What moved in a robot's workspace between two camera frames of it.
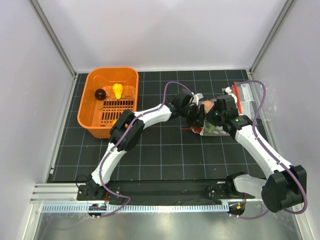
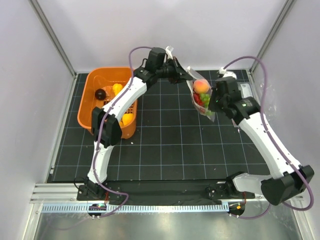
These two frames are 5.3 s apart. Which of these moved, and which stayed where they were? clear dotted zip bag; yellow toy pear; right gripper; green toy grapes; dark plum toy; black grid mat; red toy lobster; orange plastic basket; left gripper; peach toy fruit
Moved: clear dotted zip bag; green toy grapes; right gripper; peach toy fruit; left gripper; red toy lobster
Stayed: orange plastic basket; black grid mat; dark plum toy; yellow toy pear
